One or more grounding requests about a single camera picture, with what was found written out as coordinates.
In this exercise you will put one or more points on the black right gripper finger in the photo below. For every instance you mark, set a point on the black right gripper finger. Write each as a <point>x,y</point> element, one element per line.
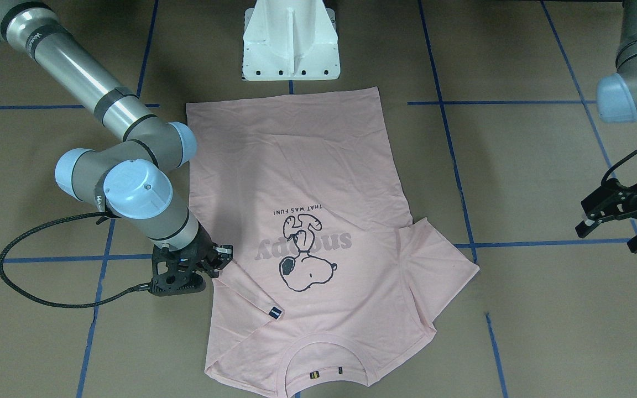
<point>223,255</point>

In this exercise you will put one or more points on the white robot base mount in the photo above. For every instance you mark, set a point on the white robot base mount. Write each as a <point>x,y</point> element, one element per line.
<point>290,40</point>

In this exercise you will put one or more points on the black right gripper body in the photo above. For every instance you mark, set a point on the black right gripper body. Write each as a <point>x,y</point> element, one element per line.
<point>204,247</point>

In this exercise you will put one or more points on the pink Snoopy t-shirt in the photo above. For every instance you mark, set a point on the pink Snoopy t-shirt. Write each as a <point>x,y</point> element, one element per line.
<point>331,278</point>

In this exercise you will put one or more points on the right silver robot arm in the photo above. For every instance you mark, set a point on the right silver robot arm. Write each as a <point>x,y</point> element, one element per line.
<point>128,180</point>

